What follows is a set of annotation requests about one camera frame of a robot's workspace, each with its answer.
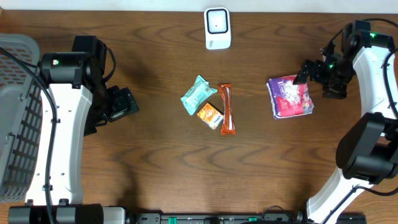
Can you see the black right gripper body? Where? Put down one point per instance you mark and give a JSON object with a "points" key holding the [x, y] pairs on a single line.
{"points": [[334, 78]]}

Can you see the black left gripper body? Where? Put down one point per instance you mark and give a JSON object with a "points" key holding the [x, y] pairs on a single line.
{"points": [[125, 101]]}

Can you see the purple red tissue pack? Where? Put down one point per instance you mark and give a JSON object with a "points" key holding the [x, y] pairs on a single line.
{"points": [[289, 100]]}

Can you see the teal wet wipes pack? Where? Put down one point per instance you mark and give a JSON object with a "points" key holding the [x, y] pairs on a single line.
{"points": [[197, 94]]}

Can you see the red orange snack bar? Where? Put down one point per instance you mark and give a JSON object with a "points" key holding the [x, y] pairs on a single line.
{"points": [[228, 126]]}

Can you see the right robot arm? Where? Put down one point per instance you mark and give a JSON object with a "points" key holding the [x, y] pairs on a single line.
{"points": [[367, 154]]}

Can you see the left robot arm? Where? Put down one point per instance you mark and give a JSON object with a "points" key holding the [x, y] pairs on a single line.
{"points": [[49, 103]]}

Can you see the white barcode scanner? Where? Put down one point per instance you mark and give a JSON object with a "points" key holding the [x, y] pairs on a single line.
{"points": [[217, 28]]}

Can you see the grey plastic mesh basket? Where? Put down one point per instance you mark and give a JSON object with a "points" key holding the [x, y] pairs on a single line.
{"points": [[21, 114]]}

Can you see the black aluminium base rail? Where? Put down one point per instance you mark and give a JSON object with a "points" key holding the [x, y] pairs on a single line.
{"points": [[268, 217]]}

